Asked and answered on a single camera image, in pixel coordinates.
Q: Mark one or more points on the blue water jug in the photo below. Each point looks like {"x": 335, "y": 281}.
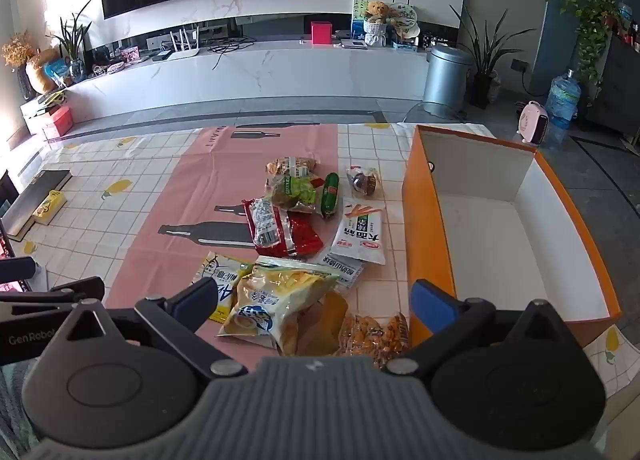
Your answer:
{"x": 562, "y": 100}

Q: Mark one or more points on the white marble tv cabinet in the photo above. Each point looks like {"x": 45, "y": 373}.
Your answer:
{"x": 300, "y": 75}

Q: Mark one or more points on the brown teddy bear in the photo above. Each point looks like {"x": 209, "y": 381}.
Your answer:
{"x": 377, "y": 10}

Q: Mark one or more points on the red storage box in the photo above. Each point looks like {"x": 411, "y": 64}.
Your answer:
{"x": 59, "y": 123}

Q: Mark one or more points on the white storage box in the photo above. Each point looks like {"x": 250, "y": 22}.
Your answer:
{"x": 32, "y": 118}

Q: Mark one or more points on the flat grey scale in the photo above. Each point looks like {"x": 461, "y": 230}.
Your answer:
{"x": 355, "y": 44}

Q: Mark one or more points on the green plant in glass vase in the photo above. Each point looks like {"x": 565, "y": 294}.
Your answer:
{"x": 72, "y": 40}

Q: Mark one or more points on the round glass table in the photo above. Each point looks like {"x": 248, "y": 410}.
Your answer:
{"x": 430, "y": 113}

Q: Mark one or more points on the red fried strips snack bag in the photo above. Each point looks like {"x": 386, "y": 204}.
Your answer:
{"x": 287, "y": 168}

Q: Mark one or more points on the clear date walnut packet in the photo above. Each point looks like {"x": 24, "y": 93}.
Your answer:
{"x": 364, "y": 183}

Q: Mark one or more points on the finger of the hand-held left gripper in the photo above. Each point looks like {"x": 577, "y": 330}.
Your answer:
{"x": 17, "y": 270}
{"x": 60, "y": 292}

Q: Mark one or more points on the wall power socket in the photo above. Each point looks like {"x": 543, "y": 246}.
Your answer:
{"x": 521, "y": 65}

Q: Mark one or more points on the yellow white cartoon packet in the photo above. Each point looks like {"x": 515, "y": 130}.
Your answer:
{"x": 220, "y": 280}

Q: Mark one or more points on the yellow chips bag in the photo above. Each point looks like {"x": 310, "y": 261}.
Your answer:
{"x": 270, "y": 300}

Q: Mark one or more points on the red snack packet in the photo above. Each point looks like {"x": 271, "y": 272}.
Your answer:
{"x": 300, "y": 237}

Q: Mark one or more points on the blue flat box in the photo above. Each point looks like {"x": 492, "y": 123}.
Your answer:
{"x": 404, "y": 45}

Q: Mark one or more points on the pink checked tablecloth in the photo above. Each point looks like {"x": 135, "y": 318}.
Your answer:
{"x": 150, "y": 180}

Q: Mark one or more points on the green ivy potted plant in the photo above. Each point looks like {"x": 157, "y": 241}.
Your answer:
{"x": 592, "y": 25}

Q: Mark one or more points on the dried flowers in dark vase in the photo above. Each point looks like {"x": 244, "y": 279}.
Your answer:
{"x": 17, "y": 50}

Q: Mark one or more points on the pink fan heater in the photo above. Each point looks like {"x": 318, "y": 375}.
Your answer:
{"x": 531, "y": 120}

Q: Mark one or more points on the green raisin bag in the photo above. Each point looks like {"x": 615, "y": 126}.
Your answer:
{"x": 300, "y": 195}

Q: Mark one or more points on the white candy ball packet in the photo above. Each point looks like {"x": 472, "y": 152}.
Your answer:
{"x": 345, "y": 272}

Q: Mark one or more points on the white router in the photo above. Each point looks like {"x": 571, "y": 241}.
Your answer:
{"x": 185, "y": 54}

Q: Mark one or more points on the pink picture frame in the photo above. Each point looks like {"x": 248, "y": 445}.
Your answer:
{"x": 128, "y": 53}

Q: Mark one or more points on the orange gourd ornament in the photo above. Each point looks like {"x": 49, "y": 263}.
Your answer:
{"x": 42, "y": 70}

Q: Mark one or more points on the brown snack packet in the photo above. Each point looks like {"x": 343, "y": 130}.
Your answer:
{"x": 322, "y": 322}

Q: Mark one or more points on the white breadstick bag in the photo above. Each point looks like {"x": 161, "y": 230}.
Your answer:
{"x": 362, "y": 235}

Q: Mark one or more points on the blue green picture card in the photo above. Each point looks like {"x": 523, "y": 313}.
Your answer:
{"x": 358, "y": 15}

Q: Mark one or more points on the clear peanut packet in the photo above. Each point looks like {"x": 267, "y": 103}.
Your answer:
{"x": 372, "y": 335}

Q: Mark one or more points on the green sausage stick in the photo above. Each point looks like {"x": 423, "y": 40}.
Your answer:
{"x": 330, "y": 192}

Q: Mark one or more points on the grey side cabinet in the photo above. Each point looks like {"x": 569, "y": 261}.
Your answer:
{"x": 620, "y": 85}

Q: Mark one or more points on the orange cardboard box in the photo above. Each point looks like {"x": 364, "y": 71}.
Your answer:
{"x": 425, "y": 220}

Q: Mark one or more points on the teal patterned cloth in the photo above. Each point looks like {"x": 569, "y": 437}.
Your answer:
{"x": 10, "y": 400}

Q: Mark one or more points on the round printed paper fan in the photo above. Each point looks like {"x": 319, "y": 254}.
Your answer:
{"x": 402, "y": 13}

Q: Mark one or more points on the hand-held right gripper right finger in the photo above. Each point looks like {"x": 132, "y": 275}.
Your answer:
{"x": 430, "y": 305}

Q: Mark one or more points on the pink cube box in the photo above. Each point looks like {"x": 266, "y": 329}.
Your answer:
{"x": 321, "y": 33}

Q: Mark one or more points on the dark grey flat box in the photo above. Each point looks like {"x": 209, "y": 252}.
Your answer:
{"x": 35, "y": 195}

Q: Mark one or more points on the silver trash can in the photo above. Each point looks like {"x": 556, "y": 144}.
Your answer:
{"x": 447, "y": 78}

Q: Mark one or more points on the white bouquet basket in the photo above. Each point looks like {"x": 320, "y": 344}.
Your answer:
{"x": 375, "y": 34}

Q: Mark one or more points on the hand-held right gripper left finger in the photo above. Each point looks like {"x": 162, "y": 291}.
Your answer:
{"x": 197, "y": 300}

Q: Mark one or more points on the long leaf potted plant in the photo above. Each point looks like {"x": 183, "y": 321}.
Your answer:
{"x": 482, "y": 88}

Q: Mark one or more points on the yellow small packet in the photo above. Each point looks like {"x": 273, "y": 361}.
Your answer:
{"x": 50, "y": 207}

